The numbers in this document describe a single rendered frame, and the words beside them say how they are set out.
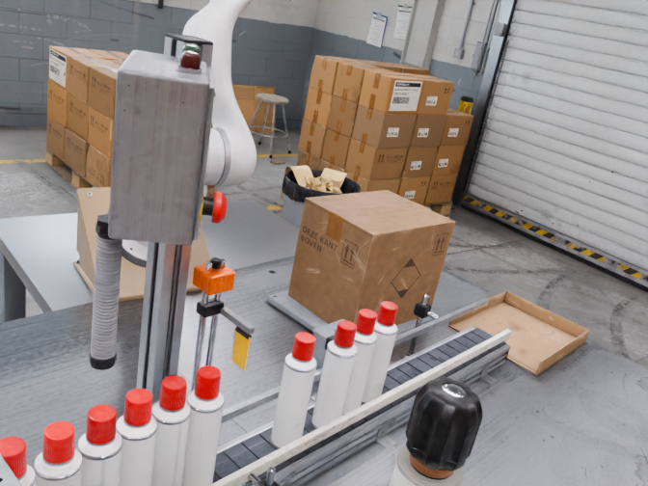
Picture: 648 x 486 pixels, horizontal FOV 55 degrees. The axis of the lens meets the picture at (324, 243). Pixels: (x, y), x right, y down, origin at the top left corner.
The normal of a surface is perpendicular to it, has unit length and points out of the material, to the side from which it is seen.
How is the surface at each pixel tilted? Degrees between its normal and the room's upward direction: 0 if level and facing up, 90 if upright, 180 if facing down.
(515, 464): 0
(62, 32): 90
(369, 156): 89
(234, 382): 0
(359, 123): 90
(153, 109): 90
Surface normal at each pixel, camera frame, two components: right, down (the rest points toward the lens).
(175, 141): 0.18, 0.40
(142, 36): 0.62, 0.39
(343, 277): -0.74, 0.12
